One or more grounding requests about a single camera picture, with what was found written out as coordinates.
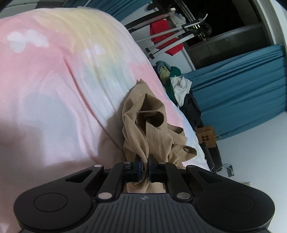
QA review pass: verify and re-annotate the right blue curtain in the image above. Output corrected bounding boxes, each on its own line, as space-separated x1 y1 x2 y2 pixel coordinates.
184 45 286 139

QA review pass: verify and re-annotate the left blue curtain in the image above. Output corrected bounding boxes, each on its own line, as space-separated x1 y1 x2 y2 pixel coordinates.
84 0 155 21

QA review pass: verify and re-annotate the pastel tie-dye bed sheet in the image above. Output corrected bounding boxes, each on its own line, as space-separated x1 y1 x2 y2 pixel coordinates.
1 8 208 232

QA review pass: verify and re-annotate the black clothes pile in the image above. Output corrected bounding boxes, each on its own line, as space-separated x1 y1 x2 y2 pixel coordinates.
180 92 202 130

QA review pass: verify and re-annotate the white garment on pile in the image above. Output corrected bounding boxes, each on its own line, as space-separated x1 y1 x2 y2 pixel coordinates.
171 76 192 108

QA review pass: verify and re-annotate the garment steamer stand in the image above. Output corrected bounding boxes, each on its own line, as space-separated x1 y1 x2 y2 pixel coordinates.
135 14 211 60

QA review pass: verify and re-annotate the black sofa chair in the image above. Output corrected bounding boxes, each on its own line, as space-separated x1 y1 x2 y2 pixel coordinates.
200 143 222 173

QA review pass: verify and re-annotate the red garment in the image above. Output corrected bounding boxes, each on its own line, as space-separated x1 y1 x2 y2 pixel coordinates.
149 19 184 56

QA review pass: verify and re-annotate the green garment on pile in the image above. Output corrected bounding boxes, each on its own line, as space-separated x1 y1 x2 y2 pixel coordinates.
163 66 182 105

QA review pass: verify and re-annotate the blue curtain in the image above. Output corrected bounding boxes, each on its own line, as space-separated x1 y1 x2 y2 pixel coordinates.
184 45 286 139
84 0 155 21

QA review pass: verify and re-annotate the tan printed t-shirt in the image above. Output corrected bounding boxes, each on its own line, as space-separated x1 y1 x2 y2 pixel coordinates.
121 78 198 194

